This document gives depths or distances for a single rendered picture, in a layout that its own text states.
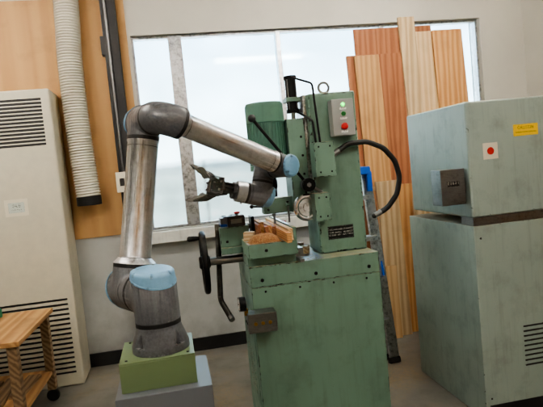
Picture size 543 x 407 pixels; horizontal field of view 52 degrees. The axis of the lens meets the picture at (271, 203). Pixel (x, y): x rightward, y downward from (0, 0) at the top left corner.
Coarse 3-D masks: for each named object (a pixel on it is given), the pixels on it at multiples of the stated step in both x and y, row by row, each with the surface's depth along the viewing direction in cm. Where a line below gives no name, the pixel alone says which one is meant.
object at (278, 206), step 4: (284, 196) 256; (288, 196) 253; (276, 200) 252; (280, 200) 252; (284, 200) 252; (288, 200) 253; (292, 200) 253; (272, 204) 251; (276, 204) 252; (280, 204) 252; (284, 204) 252; (292, 204) 253; (264, 208) 251; (268, 208) 251; (272, 208) 252; (276, 208) 252; (280, 208) 252; (284, 208) 253; (292, 208) 253; (264, 212) 251; (268, 212) 251; (272, 212) 252; (276, 212) 252; (280, 212) 253
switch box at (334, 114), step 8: (328, 104) 244; (336, 104) 240; (352, 104) 242; (328, 112) 245; (336, 112) 240; (352, 112) 242; (336, 120) 240; (344, 120) 241; (352, 120) 242; (336, 128) 241; (352, 128) 242
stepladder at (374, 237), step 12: (360, 168) 322; (372, 192) 330; (372, 204) 329; (372, 228) 327; (372, 240) 324; (384, 264) 327; (384, 276) 326; (384, 288) 325; (384, 300) 324; (384, 312) 323; (396, 348) 323; (396, 360) 322
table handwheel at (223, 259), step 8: (200, 232) 248; (200, 240) 242; (200, 248) 261; (200, 256) 251; (208, 256) 250; (224, 256) 252; (232, 256) 252; (240, 256) 252; (200, 264) 248; (208, 264) 238; (216, 264) 251; (208, 272) 238; (208, 280) 239; (208, 288) 242
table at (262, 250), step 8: (296, 240) 232; (224, 248) 248; (232, 248) 248; (240, 248) 249; (248, 248) 228; (256, 248) 229; (264, 248) 229; (272, 248) 230; (280, 248) 231; (288, 248) 231; (296, 248) 232; (248, 256) 230; (256, 256) 229; (264, 256) 230; (272, 256) 230
